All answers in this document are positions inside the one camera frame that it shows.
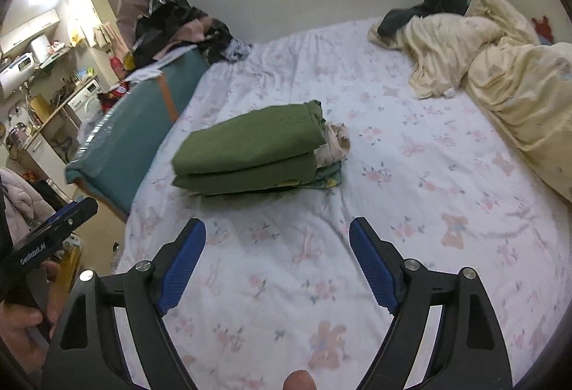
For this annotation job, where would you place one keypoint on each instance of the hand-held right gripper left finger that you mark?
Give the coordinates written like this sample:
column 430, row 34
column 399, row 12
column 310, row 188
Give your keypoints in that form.
column 183, row 264

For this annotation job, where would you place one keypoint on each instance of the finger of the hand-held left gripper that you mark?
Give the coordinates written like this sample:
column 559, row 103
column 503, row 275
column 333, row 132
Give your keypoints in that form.
column 73, row 215

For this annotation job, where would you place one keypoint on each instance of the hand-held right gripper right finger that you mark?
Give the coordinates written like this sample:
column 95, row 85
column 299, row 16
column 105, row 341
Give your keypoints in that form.
column 371, row 260

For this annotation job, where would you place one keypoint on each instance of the green pants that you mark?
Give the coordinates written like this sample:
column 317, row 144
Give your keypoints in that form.
column 250, row 139

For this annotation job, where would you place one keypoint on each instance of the person's left hand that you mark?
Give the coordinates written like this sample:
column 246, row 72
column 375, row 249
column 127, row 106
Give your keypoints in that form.
column 27, row 327

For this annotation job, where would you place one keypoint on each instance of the person's right hand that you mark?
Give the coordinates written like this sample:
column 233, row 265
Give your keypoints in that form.
column 298, row 381

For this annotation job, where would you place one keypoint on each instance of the pink jacket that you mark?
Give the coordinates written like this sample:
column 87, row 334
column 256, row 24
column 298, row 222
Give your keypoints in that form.
column 27, row 197

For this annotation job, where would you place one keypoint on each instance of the steel pot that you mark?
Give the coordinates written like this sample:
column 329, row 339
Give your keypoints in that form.
column 18, row 137

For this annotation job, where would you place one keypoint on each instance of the white washing machine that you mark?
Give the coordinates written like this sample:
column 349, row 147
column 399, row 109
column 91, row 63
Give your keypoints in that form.
column 85, row 101

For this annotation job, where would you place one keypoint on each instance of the beige folded garment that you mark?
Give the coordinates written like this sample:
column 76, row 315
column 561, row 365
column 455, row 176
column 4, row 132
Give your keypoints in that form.
column 333, row 146

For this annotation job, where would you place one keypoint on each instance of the white water heater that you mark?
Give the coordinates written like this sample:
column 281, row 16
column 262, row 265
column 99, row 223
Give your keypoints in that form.
column 15, row 74

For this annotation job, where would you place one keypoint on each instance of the pile of mixed clothes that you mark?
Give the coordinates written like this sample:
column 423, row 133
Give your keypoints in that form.
column 178, row 27

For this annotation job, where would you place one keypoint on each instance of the cream quilt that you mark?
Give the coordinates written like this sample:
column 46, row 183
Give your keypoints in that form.
column 514, row 72

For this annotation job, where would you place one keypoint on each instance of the red toy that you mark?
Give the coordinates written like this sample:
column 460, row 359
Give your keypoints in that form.
column 543, row 27

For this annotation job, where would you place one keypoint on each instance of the white wall cupboards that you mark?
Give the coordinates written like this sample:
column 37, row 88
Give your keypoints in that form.
column 44, row 21

